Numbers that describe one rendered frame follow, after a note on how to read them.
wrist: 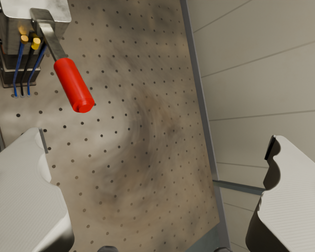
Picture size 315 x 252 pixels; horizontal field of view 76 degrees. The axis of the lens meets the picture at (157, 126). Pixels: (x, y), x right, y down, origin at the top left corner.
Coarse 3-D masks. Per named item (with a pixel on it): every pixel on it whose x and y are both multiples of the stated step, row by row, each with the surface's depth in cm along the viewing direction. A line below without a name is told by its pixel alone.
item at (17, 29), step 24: (0, 0) 21; (24, 0) 22; (48, 0) 23; (0, 24) 25; (24, 24) 23; (0, 48) 39; (24, 48) 29; (0, 72) 48; (24, 72) 39; (24, 96) 52
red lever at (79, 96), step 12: (36, 12) 22; (48, 12) 22; (36, 24) 21; (48, 24) 22; (48, 36) 21; (48, 48) 21; (60, 48) 21; (60, 60) 19; (72, 60) 20; (60, 72) 19; (72, 72) 19; (72, 84) 18; (84, 84) 19; (72, 96) 18; (84, 96) 18; (72, 108) 18; (84, 108) 18
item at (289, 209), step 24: (288, 144) 10; (288, 168) 9; (312, 168) 9; (264, 192) 7; (288, 192) 7; (312, 192) 8; (264, 216) 7; (288, 216) 7; (312, 216) 7; (264, 240) 6; (288, 240) 6; (312, 240) 6
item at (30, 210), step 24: (24, 144) 9; (0, 168) 8; (24, 168) 8; (48, 168) 9; (0, 192) 7; (24, 192) 7; (48, 192) 7; (0, 216) 6; (24, 216) 6; (48, 216) 6; (0, 240) 5; (24, 240) 5; (48, 240) 6; (72, 240) 7
